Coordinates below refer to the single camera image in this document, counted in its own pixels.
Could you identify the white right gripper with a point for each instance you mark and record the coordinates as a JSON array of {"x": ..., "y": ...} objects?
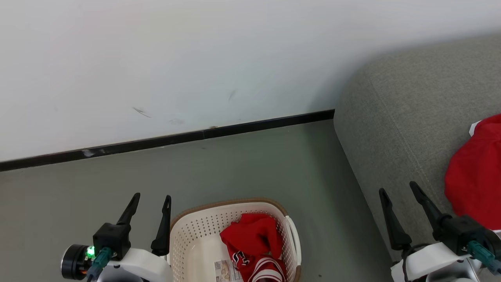
[{"x": 426, "y": 260}]

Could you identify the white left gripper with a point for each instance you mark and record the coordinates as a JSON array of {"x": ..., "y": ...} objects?
[{"x": 145, "y": 268}]

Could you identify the plain red garment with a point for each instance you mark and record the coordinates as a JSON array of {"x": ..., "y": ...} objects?
[{"x": 473, "y": 176}]

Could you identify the red jersey with white stripes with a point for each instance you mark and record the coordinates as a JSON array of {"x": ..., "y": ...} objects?
[{"x": 250, "y": 235}]

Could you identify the grey fabric sofa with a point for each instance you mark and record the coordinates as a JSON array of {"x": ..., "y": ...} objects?
[{"x": 399, "y": 117}]

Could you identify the white perforated laundry basket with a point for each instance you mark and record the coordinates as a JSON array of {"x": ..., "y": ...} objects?
[{"x": 195, "y": 243}]

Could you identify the black skirting board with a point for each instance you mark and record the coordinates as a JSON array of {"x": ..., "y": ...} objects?
[{"x": 156, "y": 141}]

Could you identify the printed paper label card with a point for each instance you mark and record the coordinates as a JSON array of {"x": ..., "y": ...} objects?
[{"x": 227, "y": 271}]

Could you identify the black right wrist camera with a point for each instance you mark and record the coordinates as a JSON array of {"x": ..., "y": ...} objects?
[{"x": 462, "y": 231}]

